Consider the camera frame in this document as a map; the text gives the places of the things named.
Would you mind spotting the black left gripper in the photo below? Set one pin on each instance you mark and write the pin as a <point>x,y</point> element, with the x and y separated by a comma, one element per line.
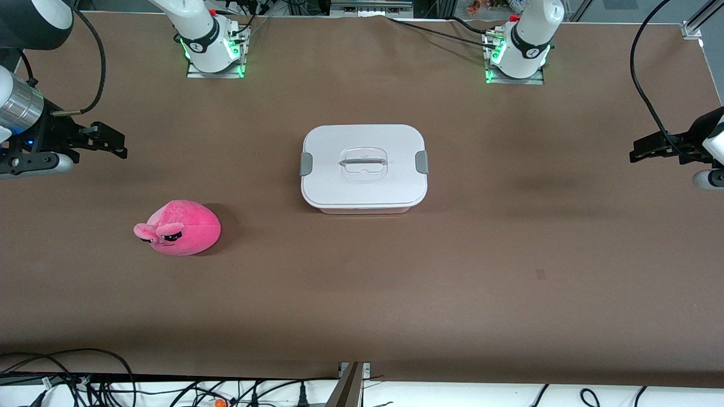
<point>691,141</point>

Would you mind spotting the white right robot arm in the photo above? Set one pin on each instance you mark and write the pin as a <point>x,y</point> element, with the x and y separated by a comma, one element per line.
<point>198,22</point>

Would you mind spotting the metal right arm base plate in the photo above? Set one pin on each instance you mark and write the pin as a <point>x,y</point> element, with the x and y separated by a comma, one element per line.
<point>195,72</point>

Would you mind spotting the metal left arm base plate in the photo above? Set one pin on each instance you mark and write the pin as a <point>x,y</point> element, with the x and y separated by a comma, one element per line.
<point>537,80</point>

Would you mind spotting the pink plush toy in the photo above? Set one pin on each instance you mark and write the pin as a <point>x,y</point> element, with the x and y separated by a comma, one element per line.
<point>186,226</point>

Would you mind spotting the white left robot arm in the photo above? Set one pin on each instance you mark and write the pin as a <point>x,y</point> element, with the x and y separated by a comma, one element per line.
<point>529,34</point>

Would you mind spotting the aluminium frame profile with bracket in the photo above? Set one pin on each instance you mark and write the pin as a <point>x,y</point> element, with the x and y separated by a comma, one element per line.
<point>346,390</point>

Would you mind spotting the metal device with ports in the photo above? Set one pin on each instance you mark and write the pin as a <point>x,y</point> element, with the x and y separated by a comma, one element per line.
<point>370,7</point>

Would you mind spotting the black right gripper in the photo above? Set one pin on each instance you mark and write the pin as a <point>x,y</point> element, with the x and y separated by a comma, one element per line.
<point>56,134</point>

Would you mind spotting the aluminium corner frame profile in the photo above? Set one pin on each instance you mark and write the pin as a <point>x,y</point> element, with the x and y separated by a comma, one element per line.
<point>701,20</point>

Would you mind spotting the white plastic storage box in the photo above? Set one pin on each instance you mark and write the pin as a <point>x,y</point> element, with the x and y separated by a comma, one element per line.
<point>365,210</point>

